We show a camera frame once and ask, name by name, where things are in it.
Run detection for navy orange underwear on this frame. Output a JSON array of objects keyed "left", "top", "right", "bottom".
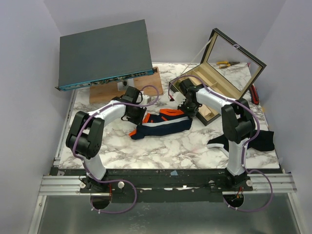
[{"left": 129, "top": 109, "right": 193, "bottom": 140}]

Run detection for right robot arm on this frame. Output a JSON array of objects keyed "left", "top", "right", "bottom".
[{"left": 178, "top": 78, "right": 255, "bottom": 191}]

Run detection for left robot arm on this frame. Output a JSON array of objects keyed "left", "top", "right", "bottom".
[{"left": 65, "top": 86, "right": 146, "bottom": 193}]

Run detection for cream rolled underwear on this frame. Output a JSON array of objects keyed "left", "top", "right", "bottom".
[{"left": 199, "top": 106, "right": 217, "bottom": 121}]

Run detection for black white underwear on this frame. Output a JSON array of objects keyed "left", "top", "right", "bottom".
[{"left": 207, "top": 130, "right": 275, "bottom": 154}]

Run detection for wooden board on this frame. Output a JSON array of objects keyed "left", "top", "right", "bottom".
[{"left": 89, "top": 67, "right": 163, "bottom": 104}]

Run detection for black compartment organizer box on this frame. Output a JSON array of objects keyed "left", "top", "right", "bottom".
[{"left": 168, "top": 28, "right": 267, "bottom": 126}]

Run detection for red black utility knife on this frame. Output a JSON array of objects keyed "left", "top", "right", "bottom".
[{"left": 249, "top": 85, "right": 259, "bottom": 105}]

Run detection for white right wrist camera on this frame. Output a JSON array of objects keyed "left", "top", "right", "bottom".
[{"left": 171, "top": 92, "right": 186, "bottom": 106}]

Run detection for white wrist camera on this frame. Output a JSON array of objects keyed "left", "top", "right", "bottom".
[
  {"left": 138, "top": 94, "right": 152, "bottom": 105},
  {"left": 171, "top": 92, "right": 186, "bottom": 106}
]

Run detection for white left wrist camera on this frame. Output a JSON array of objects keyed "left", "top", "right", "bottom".
[{"left": 138, "top": 94, "right": 152, "bottom": 105}]

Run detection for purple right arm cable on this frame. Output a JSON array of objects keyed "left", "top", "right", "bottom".
[{"left": 168, "top": 75, "right": 273, "bottom": 213}]

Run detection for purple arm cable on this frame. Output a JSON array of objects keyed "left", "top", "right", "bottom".
[
  {"left": 72, "top": 85, "right": 160, "bottom": 215},
  {"left": 168, "top": 75, "right": 273, "bottom": 213}
]

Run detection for metal switch stand bracket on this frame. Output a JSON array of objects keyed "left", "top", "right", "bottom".
[{"left": 117, "top": 79, "right": 135, "bottom": 91}]

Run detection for yellow handled pliers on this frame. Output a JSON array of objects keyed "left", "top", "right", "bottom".
[{"left": 216, "top": 61, "right": 240, "bottom": 69}]

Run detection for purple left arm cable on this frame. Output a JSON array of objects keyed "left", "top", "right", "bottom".
[{"left": 72, "top": 85, "right": 160, "bottom": 215}]

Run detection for grey network switch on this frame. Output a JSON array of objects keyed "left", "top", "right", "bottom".
[{"left": 56, "top": 19, "right": 154, "bottom": 91}]

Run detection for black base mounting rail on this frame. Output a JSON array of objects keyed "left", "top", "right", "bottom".
[{"left": 80, "top": 169, "right": 253, "bottom": 203}]

